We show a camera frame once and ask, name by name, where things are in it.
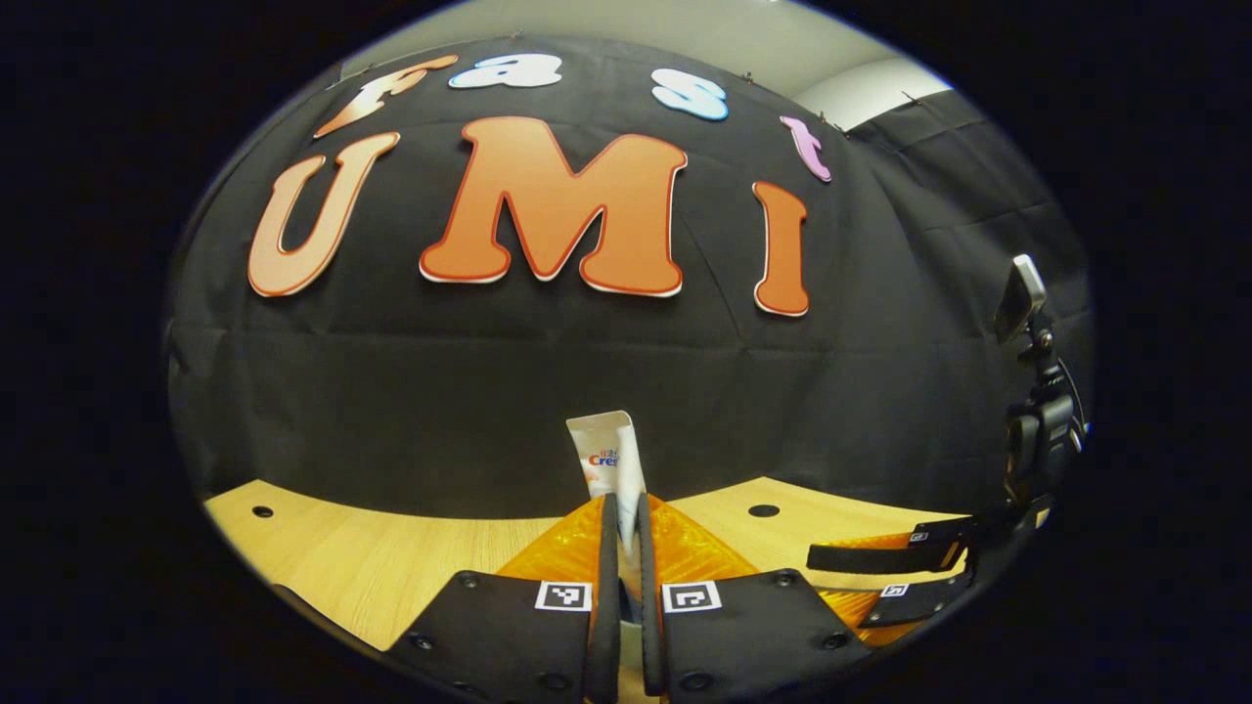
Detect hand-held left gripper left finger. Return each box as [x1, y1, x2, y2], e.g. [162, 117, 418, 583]
[386, 492, 624, 704]

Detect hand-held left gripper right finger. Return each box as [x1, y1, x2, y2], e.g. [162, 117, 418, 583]
[636, 492, 872, 699]

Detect white toothpaste tube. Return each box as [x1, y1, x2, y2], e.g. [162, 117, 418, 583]
[565, 411, 648, 627]

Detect wooden desktop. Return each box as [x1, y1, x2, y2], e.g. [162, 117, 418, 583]
[202, 476, 979, 656]

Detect black backdrop cloth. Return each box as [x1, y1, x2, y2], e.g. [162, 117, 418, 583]
[166, 34, 1092, 519]

